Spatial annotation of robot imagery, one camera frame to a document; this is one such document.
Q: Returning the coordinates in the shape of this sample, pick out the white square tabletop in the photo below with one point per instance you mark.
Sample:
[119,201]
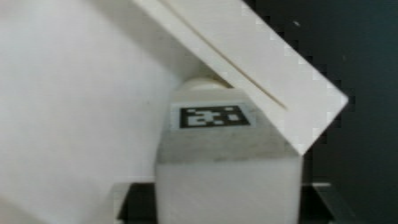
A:
[97,55]

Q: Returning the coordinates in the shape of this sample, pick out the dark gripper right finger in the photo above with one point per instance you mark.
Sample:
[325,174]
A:
[323,209]

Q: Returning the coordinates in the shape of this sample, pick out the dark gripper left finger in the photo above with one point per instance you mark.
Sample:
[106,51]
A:
[136,212]

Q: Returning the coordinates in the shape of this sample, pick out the white table leg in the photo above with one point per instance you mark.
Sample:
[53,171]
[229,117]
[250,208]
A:
[227,167]

